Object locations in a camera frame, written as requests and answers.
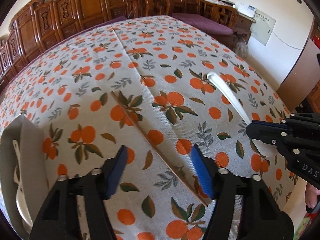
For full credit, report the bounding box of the person's right hand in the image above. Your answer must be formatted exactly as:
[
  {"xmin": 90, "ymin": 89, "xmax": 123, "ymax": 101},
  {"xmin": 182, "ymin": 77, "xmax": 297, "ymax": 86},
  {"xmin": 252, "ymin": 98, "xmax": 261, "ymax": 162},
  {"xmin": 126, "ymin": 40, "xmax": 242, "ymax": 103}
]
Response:
[{"xmin": 305, "ymin": 183, "xmax": 320, "ymax": 209}]

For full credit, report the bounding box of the white ceramic spoon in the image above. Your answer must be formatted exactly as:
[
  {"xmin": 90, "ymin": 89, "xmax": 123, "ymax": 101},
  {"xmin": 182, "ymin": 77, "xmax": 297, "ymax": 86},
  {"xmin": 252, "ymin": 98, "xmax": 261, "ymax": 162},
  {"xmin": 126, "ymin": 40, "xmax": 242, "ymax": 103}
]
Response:
[{"xmin": 207, "ymin": 72, "xmax": 251, "ymax": 125}]

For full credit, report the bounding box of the fluffy dog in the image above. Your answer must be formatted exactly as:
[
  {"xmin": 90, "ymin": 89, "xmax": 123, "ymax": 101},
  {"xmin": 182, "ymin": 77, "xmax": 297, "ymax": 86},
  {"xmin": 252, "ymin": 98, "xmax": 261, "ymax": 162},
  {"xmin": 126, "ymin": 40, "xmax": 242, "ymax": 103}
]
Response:
[{"xmin": 233, "ymin": 35, "xmax": 248, "ymax": 59}]

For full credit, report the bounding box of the rectangular metal tray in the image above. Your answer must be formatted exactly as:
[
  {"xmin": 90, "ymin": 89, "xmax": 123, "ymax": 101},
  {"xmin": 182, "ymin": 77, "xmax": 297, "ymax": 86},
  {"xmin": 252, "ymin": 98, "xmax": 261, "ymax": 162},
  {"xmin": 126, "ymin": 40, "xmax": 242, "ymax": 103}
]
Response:
[{"xmin": 1, "ymin": 114, "xmax": 48, "ymax": 239}]

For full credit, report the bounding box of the wooden side table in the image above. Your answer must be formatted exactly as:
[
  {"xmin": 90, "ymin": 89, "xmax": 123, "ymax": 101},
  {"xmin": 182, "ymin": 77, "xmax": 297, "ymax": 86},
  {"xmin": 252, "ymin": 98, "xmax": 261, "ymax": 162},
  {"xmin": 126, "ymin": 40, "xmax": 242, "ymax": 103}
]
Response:
[{"xmin": 232, "ymin": 13, "xmax": 255, "ymax": 43}]

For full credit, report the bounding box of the white device on table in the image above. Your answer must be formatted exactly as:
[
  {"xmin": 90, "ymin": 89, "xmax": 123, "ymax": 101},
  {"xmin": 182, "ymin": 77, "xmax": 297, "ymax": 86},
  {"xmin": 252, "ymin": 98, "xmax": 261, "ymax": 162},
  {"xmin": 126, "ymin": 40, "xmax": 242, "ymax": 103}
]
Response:
[{"xmin": 236, "ymin": 3, "xmax": 257, "ymax": 18}]

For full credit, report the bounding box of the purple armchair cushion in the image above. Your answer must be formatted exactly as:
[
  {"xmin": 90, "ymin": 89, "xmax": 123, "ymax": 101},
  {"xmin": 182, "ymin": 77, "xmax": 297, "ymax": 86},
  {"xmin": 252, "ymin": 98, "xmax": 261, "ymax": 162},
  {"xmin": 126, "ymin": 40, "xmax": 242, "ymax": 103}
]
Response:
[{"xmin": 172, "ymin": 13, "xmax": 233, "ymax": 36}]

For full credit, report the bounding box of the dark brown wooden chopstick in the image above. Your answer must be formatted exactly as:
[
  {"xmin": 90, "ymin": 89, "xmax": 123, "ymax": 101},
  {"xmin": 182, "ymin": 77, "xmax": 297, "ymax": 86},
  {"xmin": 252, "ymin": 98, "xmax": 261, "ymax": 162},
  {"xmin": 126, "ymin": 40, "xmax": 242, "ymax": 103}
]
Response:
[{"xmin": 111, "ymin": 90, "xmax": 211, "ymax": 208}]

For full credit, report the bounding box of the orange-print tablecloth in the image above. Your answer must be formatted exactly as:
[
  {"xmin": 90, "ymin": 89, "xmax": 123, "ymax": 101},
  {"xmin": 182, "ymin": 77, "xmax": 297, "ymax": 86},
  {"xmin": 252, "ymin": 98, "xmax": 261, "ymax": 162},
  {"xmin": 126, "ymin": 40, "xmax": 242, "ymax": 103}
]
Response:
[{"xmin": 1, "ymin": 16, "xmax": 297, "ymax": 239}]

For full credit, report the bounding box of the carved wooden armchair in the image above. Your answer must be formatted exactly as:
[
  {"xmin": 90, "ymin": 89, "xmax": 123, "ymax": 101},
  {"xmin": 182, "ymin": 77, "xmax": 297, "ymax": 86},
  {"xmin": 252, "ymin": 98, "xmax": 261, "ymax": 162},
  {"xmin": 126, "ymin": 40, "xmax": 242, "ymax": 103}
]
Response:
[{"xmin": 154, "ymin": 0, "xmax": 239, "ymax": 48}]

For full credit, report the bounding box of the carved wooden sofa bench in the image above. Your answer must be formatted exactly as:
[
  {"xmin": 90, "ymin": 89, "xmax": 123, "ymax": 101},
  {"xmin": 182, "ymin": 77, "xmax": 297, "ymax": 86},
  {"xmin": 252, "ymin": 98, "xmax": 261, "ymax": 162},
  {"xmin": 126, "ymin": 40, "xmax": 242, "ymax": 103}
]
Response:
[{"xmin": 1, "ymin": 0, "xmax": 153, "ymax": 88}]

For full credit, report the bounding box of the white wall electrical panel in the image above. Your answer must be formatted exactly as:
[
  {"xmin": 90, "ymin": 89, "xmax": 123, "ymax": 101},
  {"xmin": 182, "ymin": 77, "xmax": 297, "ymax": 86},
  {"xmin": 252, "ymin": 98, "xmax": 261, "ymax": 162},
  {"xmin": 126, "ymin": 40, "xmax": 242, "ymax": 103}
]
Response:
[{"xmin": 251, "ymin": 9, "xmax": 276, "ymax": 46}]

